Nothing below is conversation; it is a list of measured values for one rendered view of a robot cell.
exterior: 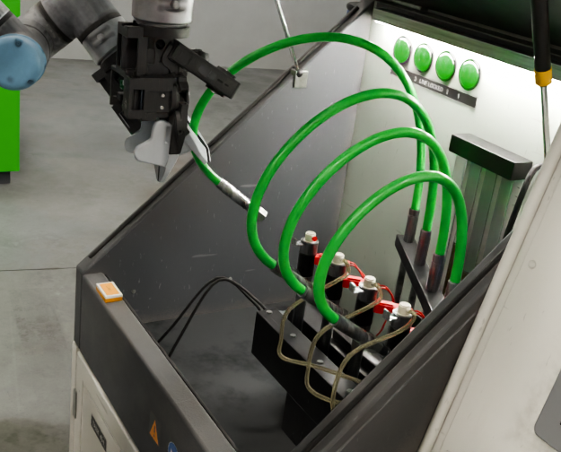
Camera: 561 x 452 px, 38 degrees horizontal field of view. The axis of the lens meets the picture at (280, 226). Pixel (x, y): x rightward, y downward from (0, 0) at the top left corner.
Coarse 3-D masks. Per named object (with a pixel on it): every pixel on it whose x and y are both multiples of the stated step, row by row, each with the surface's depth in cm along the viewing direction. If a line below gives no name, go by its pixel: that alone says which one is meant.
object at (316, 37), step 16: (320, 32) 123; (336, 32) 124; (272, 48) 123; (368, 48) 125; (240, 64) 123; (400, 80) 127; (208, 96) 124; (416, 96) 129; (192, 128) 126; (416, 144) 132; (416, 160) 133; (208, 176) 129; (416, 192) 135; (416, 208) 136
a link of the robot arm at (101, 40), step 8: (120, 16) 125; (104, 24) 123; (112, 24) 123; (96, 32) 123; (104, 32) 123; (112, 32) 123; (88, 40) 124; (96, 40) 123; (104, 40) 123; (112, 40) 123; (88, 48) 125; (96, 48) 123; (104, 48) 123; (112, 48) 123; (96, 56) 124; (104, 56) 124; (96, 64) 126
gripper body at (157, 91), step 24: (120, 24) 102; (144, 24) 101; (120, 48) 104; (144, 48) 102; (168, 48) 103; (120, 72) 103; (144, 72) 103; (168, 72) 105; (120, 96) 106; (144, 96) 102; (168, 96) 104; (144, 120) 104
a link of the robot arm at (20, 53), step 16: (0, 16) 111; (0, 32) 111; (16, 32) 112; (32, 32) 116; (0, 48) 109; (16, 48) 110; (32, 48) 110; (48, 48) 120; (0, 64) 110; (16, 64) 110; (32, 64) 111; (0, 80) 111; (16, 80) 111; (32, 80) 112
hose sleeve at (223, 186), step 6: (222, 180) 130; (216, 186) 130; (222, 186) 130; (228, 186) 130; (228, 192) 131; (234, 192) 131; (240, 192) 132; (234, 198) 131; (240, 198) 131; (246, 198) 132; (240, 204) 132; (246, 204) 132; (246, 210) 133
